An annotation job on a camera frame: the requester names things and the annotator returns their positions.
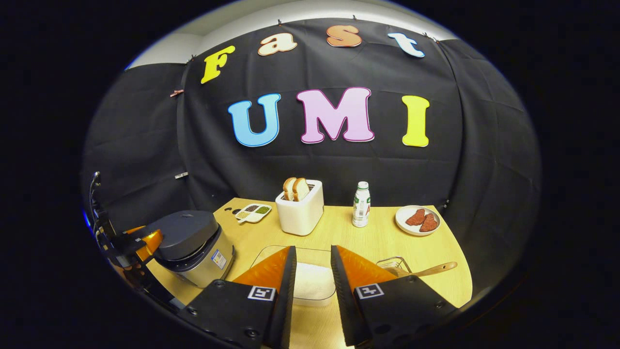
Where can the white drink bottle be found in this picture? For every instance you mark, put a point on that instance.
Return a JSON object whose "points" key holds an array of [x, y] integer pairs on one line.
{"points": [[361, 206]]}

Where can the black backdrop cloth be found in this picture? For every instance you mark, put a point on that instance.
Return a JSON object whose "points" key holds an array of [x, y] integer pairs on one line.
{"points": [[315, 165]]}

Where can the pink clip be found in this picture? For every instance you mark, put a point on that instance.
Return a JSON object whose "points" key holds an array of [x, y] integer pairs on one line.
{"points": [[177, 92]]}

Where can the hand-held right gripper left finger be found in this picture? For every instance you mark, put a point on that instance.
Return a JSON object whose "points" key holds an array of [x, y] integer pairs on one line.
{"points": [[288, 295]]}

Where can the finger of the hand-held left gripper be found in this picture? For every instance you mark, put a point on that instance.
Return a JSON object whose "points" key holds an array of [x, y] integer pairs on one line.
{"points": [[152, 242], [134, 229]]}

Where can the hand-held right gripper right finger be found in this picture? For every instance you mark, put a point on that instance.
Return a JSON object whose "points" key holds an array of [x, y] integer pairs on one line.
{"points": [[341, 295]]}

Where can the dark grey rice cooker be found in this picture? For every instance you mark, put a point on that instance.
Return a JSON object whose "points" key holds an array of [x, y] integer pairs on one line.
{"points": [[189, 237]]}

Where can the wooden spoon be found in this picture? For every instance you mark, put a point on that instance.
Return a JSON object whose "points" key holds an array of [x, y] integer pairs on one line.
{"points": [[431, 269]]}

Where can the clear plastic rice box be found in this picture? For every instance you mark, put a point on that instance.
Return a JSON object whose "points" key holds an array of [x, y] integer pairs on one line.
{"points": [[315, 257]]}

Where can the white toaster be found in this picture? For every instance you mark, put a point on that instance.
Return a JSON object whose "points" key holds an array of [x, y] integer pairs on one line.
{"points": [[300, 215]]}

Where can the white plate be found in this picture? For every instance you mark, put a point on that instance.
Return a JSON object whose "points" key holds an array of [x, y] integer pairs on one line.
{"points": [[402, 223]]}

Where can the red meat slice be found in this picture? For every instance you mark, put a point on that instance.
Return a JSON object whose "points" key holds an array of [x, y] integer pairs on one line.
{"points": [[428, 223], [415, 217]]}

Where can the bread slice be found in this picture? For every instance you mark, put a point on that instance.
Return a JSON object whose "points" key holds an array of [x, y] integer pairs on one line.
{"points": [[301, 189], [288, 189]]}

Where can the white divided sauce dish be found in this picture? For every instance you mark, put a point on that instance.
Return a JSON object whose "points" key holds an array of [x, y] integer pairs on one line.
{"points": [[253, 213]]}

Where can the pile of white rice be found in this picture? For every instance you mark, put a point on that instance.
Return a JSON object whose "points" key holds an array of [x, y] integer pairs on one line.
{"points": [[312, 281]]}

